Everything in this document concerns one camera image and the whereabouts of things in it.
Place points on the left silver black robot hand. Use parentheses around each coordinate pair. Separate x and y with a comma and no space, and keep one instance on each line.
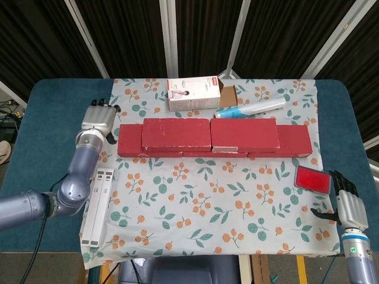
(97,118)

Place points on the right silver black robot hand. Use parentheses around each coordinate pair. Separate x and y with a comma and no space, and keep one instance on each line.
(352,207)

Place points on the red brick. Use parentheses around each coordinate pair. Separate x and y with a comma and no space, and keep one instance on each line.
(293,139)
(242,133)
(177,133)
(130,139)
(201,154)

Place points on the dark blue-grey robot base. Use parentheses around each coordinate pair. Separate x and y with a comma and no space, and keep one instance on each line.
(183,270)

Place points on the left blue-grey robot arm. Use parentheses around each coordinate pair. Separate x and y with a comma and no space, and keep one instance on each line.
(77,165)

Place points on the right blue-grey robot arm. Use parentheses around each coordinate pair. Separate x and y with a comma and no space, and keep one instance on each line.
(359,257)

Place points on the red flat tin case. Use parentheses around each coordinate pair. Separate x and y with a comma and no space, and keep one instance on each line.
(312,180)

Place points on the teal table cover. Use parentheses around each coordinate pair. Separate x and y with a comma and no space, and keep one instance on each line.
(47,118)

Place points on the white folded stand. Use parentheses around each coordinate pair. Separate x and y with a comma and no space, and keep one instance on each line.
(97,213)

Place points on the white product carton box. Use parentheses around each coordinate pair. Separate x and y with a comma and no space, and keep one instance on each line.
(192,94)

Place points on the beige hat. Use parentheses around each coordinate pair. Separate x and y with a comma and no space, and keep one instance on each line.
(3,151)

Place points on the brown cardboard box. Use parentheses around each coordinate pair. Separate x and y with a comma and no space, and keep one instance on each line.
(260,270)

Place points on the floral print tablecloth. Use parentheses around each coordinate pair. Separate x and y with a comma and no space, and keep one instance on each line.
(222,192)

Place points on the clear film roll blue label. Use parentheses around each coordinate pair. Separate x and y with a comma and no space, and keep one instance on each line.
(254,108)

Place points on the white partition frame post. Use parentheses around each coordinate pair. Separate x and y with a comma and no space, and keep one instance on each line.
(336,38)
(86,38)
(170,38)
(239,35)

